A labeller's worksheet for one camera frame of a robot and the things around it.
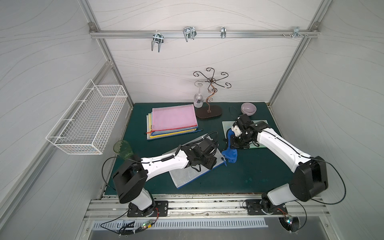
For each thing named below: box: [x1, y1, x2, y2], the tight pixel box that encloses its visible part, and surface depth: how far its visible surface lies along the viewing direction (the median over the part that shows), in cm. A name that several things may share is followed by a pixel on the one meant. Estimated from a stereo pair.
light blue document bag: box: [150, 112, 199, 136], surface depth 106 cm
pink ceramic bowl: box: [241, 102, 257, 116], surface depth 114 cm
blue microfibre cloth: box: [221, 128, 238, 167], surface depth 80 cm
